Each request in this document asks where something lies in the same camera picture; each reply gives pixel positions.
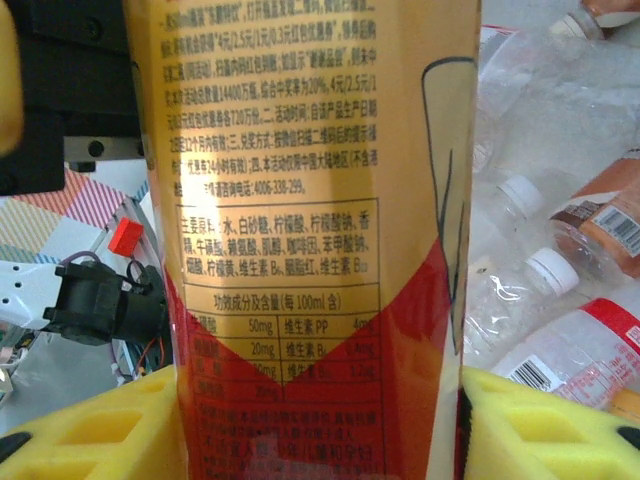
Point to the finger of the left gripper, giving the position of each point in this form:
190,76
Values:
10,75

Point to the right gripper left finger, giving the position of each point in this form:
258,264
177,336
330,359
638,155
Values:
90,440

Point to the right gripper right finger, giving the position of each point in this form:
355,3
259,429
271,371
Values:
550,440

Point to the clear bottle red green label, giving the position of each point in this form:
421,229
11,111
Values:
575,350

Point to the slim clear bottle white cap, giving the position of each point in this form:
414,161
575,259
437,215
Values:
550,270

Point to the brown label bottle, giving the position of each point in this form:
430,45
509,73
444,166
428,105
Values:
600,200
615,22

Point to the gold red energy drink bottle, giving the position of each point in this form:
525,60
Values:
300,200

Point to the large clear bottle red cap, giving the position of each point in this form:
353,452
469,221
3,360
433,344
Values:
550,100

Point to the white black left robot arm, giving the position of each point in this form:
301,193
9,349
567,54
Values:
25,295

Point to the red button block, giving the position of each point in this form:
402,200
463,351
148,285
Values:
125,235

